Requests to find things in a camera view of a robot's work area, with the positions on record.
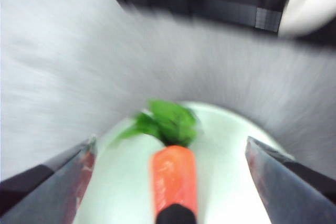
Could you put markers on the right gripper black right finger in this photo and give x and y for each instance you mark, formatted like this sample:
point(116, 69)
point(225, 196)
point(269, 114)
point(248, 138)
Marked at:
point(296, 195)

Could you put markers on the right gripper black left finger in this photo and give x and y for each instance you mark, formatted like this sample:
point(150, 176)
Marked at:
point(47, 197)

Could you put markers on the green plate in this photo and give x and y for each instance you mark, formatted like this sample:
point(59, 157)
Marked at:
point(223, 169)

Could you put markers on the orange carrot with green leaves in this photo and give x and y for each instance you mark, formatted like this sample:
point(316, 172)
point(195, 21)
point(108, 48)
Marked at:
point(173, 176)

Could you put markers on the white plate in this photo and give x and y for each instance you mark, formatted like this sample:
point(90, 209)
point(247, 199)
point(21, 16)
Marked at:
point(309, 3)

